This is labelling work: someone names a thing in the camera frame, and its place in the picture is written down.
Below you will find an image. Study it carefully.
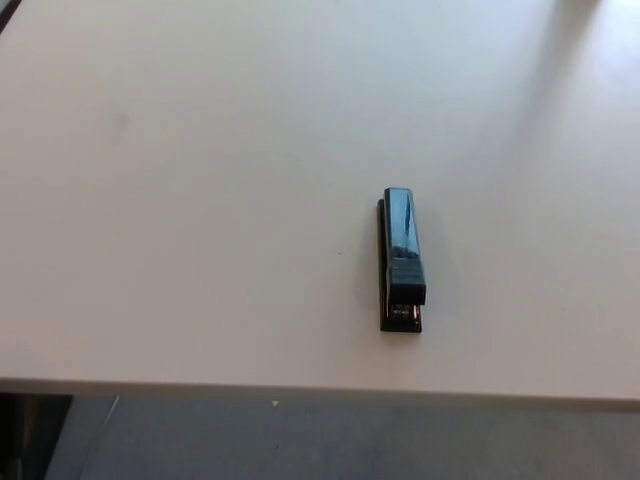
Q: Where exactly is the black desk stapler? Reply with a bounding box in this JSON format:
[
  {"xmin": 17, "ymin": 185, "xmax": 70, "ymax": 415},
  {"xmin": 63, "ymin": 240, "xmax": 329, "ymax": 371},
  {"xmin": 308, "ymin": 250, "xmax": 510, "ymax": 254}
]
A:
[{"xmin": 375, "ymin": 187, "xmax": 429, "ymax": 335}]

